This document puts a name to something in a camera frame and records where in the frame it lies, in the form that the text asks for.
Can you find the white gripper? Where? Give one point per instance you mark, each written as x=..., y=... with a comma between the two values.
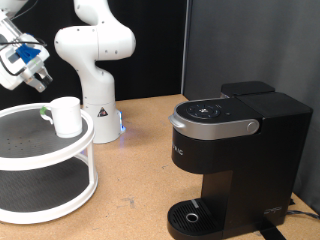
x=9, y=79

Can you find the white mug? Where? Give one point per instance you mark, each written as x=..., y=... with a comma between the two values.
x=66, y=116

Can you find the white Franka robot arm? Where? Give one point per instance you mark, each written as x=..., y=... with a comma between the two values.
x=100, y=43

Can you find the black Keurig coffee machine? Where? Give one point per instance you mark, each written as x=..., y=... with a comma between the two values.
x=253, y=166

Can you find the white two-tier turntable shelf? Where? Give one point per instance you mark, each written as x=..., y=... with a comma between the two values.
x=50, y=160

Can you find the black backdrop curtain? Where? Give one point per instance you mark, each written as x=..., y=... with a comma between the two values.
x=150, y=66

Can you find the black drip tray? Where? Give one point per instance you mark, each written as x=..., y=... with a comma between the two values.
x=181, y=213

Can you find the grey partition panel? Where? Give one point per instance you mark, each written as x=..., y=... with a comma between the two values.
x=293, y=60

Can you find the black tape strip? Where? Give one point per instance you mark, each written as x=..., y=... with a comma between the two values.
x=271, y=233

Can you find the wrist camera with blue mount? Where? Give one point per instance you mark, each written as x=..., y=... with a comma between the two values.
x=28, y=53

